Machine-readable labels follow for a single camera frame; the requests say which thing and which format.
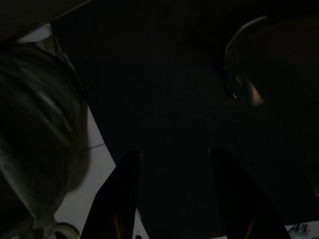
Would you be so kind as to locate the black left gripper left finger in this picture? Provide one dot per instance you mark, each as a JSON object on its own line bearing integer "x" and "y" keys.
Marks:
{"x": 119, "y": 199}

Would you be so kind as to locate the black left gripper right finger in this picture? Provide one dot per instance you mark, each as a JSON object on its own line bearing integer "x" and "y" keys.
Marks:
{"x": 239, "y": 199}

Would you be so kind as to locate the black floor mat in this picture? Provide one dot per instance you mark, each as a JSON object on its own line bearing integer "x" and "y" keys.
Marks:
{"x": 162, "y": 87}

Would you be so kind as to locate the olive green cloth bag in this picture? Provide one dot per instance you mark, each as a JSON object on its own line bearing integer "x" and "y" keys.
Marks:
{"x": 37, "y": 112}

